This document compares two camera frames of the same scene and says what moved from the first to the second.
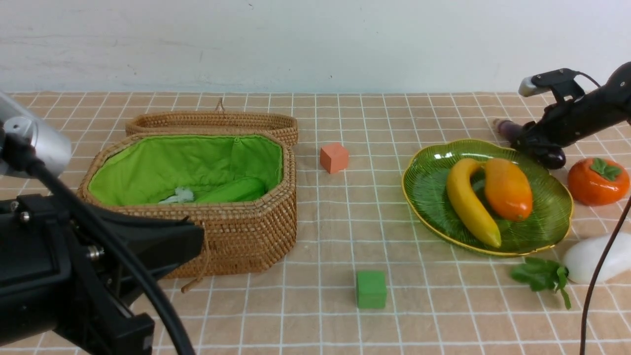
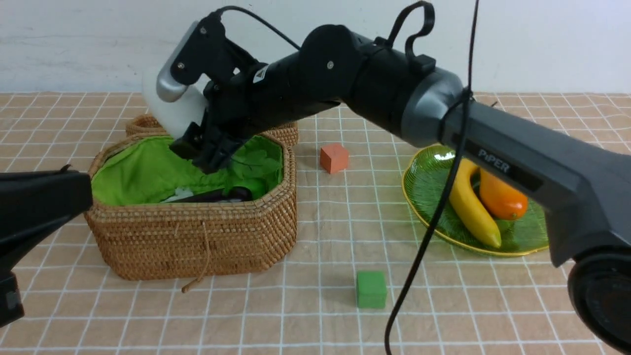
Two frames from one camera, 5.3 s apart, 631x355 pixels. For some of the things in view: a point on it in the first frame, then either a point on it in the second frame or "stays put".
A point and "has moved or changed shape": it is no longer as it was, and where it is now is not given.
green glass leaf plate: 425,182 stays put
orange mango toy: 508,190 stays put
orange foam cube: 334,157 stays put
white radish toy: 582,263 -> 173,116
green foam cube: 371,289 stays put
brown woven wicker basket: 241,189 stays put
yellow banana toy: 459,174 stays put
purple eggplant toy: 551,159 has moved or changed shape
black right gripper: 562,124 -> 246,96
